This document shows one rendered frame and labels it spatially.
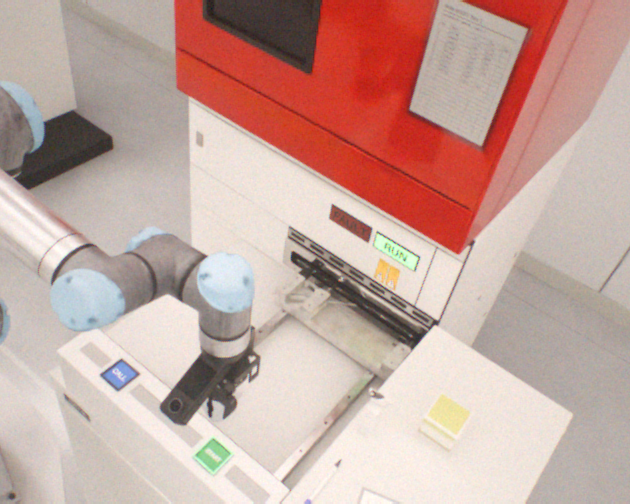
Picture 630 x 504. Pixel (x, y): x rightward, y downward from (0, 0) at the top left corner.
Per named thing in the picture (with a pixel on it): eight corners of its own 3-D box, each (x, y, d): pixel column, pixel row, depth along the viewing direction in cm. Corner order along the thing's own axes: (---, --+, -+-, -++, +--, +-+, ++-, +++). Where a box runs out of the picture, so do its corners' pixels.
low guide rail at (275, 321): (307, 292, 168) (309, 284, 165) (313, 296, 167) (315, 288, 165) (166, 415, 137) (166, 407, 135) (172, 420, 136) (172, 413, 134)
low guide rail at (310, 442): (390, 349, 158) (393, 341, 156) (397, 353, 157) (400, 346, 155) (258, 495, 127) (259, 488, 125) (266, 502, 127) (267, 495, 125)
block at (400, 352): (397, 348, 151) (400, 341, 149) (409, 356, 149) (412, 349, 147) (379, 369, 146) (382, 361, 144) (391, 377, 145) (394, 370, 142)
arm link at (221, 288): (218, 237, 87) (268, 265, 84) (216, 289, 94) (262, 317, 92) (180, 269, 81) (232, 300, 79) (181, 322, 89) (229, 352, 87)
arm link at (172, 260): (108, 234, 83) (172, 272, 80) (163, 217, 93) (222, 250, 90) (98, 284, 87) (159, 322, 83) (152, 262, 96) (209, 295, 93)
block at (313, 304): (318, 294, 159) (320, 287, 157) (329, 302, 158) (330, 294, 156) (299, 312, 155) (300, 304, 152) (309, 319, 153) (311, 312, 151)
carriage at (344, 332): (291, 284, 165) (292, 277, 163) (406, 363, 152) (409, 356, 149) (271, 301, 160) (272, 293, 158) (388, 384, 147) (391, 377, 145)
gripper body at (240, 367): (260, 378, 104) (265, 333, 95) (223, 412, 98) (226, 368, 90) (226, 352, 106) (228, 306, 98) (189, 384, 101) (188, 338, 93)
